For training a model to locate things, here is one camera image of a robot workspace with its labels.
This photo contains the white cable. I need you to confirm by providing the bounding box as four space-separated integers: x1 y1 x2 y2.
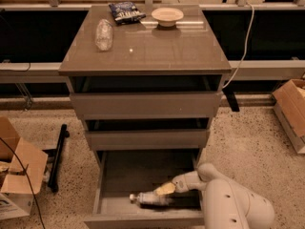
222 3 256 90

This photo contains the beige bowl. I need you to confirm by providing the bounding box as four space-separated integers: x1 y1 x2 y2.
152 8 184 27

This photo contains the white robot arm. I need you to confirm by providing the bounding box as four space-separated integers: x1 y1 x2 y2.
153 163 275 229

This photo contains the black cable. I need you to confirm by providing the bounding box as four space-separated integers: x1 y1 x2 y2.
0 136 47 229

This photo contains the open cardboard box left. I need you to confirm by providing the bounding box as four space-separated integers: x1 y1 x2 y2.
0 116 48 220

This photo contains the clear crumpled plastic bottle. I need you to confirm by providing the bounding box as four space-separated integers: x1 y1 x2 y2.
95 19 113 52

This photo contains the grey open bottom drawer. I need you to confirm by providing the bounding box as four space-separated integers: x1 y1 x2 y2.
85 149 204 229

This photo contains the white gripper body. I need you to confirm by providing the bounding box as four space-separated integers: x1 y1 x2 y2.
172 171 206 193

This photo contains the grey top drawer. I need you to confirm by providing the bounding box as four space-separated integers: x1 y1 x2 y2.
70 75 223 121

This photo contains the blue label plastic bottle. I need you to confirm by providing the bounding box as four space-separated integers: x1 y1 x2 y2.
130 192 173 206

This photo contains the grey drawer cabinet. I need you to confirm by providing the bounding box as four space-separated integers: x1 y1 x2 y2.
58 4 233 164

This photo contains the black bar on floor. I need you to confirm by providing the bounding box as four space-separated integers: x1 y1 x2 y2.
48 124 70 193

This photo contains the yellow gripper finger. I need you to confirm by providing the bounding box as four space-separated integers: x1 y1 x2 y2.
154 182 175 196

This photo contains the blue chip bag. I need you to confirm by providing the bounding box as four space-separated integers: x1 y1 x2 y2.
109 1 146 25

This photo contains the grey middle drawer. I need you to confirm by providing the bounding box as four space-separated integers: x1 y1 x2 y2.
85 117 211 150

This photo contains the cardboard box right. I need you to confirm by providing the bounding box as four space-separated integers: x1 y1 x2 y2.
273 79 305 154

